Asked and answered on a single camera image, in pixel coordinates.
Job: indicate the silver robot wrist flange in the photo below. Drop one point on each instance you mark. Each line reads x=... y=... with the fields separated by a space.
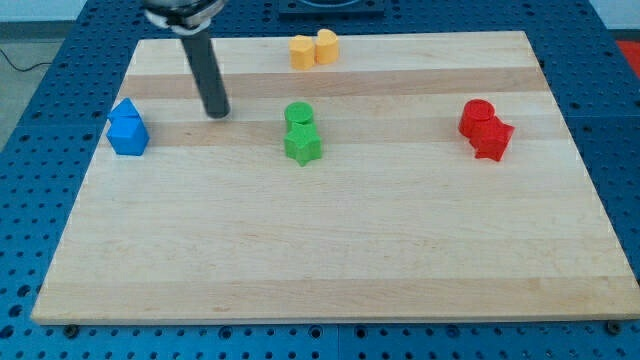
x=183 y=17

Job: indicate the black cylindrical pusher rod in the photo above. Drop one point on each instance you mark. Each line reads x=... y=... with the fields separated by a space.
x=207 y=76

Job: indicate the yellow heart block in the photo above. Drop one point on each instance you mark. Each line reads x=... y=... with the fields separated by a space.
x=327 y=47

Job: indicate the blue triangle block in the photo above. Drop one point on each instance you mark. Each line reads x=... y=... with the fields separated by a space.
x=124 y=109

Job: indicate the blue cube block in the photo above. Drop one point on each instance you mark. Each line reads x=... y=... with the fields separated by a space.
x=128 y=136

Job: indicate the green cylinder block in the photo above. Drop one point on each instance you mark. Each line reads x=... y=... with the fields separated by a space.
x=298 y=113

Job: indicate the green star block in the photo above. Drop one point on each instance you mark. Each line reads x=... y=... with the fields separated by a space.
x=303 y=143

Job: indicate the wooden board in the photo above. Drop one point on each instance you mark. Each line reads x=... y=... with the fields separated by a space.
x=397 y=222

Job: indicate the red cylinder block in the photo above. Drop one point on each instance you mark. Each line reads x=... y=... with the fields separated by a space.
x=476 y=115

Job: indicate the red star block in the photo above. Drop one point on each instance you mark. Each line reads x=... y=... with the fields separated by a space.
x=490 y=138

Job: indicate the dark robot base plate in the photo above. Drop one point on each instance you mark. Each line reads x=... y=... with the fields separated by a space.
x=292 y=8

